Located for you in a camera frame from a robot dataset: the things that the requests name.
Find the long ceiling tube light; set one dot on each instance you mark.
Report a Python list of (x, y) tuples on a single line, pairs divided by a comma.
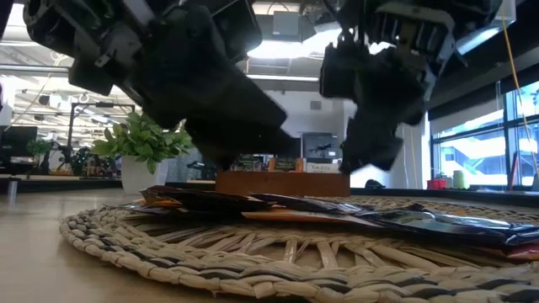
[(286, 78)]

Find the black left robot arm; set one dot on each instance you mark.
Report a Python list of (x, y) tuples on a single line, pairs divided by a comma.
[(63, 33)]

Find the large black framed window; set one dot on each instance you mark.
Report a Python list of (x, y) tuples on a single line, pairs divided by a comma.
[(476, 160)]

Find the black camera gantry frame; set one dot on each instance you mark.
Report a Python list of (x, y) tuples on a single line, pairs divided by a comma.
[(103, 104)]

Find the white orange Tazo tea packet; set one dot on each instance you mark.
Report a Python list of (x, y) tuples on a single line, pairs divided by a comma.
[(295, 216), (323, 167)]

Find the purple tea packet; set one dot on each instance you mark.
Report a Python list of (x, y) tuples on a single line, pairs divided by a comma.
[(132, 207)]

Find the grey square wall panel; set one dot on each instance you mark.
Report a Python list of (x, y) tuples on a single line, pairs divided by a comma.
[(316, 105)]

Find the red box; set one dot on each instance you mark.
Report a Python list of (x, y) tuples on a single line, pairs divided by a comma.
[(436, 184)]

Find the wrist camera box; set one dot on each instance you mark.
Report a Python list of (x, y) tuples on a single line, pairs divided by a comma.
[(240, 29), (339, 71)]

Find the red tea packet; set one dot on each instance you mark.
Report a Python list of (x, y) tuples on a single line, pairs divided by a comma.
[(524, 253)]

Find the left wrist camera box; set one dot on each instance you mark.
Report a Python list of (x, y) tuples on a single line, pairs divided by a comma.
[(240, 29)]

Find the dark brown tea packet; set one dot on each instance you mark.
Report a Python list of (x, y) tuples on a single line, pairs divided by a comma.
[(202, 200)]

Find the dark computer monitor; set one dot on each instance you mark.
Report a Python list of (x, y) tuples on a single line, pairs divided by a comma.
[(320, 147)]

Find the plain orange tea packet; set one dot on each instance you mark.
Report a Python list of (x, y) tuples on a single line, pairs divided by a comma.
[(162, 203)]

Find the grey partition panel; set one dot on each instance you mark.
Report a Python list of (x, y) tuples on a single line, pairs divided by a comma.
[(189, 168)]

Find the black distant monitor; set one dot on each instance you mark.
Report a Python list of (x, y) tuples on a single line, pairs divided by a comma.
[(19, 141)]

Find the orange green tea packet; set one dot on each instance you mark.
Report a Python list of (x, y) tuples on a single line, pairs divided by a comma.
[(286, 165)]

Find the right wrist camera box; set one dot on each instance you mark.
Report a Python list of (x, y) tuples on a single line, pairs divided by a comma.
[(339, 71)]

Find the wooden divided organiser box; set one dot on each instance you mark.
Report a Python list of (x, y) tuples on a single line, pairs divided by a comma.
[(286, 185)]

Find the grey window roller blind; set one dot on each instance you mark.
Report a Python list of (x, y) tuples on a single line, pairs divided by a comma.
[(463, 123)]

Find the dark green tea packet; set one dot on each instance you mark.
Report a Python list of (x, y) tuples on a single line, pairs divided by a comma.
[(250, 164)]

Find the background black robot arms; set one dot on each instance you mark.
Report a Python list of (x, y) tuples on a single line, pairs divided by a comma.
[(80, 162)]

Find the dark shiny foil tea packet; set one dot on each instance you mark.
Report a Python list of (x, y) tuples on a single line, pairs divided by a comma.
[(442, 227)]

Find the grey ceiling box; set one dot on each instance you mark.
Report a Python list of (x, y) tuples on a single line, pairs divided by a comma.
[(286, 23)]

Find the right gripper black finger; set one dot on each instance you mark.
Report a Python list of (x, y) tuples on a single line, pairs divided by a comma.
[(370, 147)]

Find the small distant green plant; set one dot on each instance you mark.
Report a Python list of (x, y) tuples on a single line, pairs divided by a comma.
[(38, 147)]

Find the black foil tea packet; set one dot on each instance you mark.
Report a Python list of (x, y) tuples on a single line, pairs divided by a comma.
[(303, 204)]

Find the green plant in white pot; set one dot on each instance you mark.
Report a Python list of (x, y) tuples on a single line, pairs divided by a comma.
[(143, 147)]

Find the yellow green cylinder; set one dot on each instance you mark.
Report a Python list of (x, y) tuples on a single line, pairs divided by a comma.
[(459, 180)]

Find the round woven straw placemat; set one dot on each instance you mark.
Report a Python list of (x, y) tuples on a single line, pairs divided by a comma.
[(269, 273)]

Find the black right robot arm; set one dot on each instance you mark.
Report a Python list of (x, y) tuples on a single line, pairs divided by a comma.
[(421, 29)]

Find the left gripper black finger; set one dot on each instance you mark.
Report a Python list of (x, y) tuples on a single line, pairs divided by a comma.
[(244, 143)]

